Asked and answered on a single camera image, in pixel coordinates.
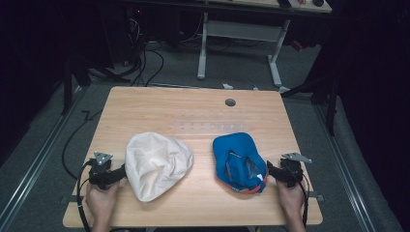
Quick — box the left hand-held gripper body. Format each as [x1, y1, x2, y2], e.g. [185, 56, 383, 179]
[87, 151, 114, 190]

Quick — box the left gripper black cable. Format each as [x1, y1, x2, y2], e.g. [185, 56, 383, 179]
[75, 159, 95, 232]

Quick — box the black floor cable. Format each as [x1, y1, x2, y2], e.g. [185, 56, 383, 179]
[61, 109, 104, 181]

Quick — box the white cloth cap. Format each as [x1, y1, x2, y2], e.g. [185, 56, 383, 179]
[124, 131, 194, 203]

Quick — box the person's right hand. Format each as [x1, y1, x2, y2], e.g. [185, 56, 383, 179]
[276, 180, 306, 223]

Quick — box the metal floor rail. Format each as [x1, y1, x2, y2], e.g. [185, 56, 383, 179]
[312, 103, 377, 232]
[0, 84, 89, 228]

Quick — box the person's left hand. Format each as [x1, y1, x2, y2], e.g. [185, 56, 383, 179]
[84, 180, 121, 223]

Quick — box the blue cap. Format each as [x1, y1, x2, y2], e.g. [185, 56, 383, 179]
[212, 131, 269, 195]

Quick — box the bundle of black cables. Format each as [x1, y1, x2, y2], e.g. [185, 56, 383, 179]
[122, 9, 165, 88]

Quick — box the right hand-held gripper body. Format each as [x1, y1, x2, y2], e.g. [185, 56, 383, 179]
[278, 152, 313, 189]

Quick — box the desk with white metal legs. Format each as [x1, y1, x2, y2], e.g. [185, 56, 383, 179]
[195, 0, 334, 89]

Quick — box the black metal stand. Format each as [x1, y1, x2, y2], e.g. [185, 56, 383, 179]
[279, 75, 340, 137]
[60, 52, 94, 116]

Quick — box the grey tape piece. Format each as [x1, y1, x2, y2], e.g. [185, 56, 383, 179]
[60, 194, 80, 205]
[309, 191, 326, 203]

